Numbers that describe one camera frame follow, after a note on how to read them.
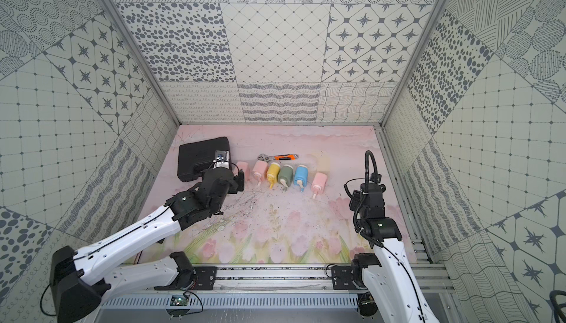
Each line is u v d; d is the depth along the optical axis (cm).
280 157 105
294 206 92
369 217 59
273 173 93
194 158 100
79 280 39
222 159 65
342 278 73
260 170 92
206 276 74
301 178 92
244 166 95
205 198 55
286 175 93
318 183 91
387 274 48
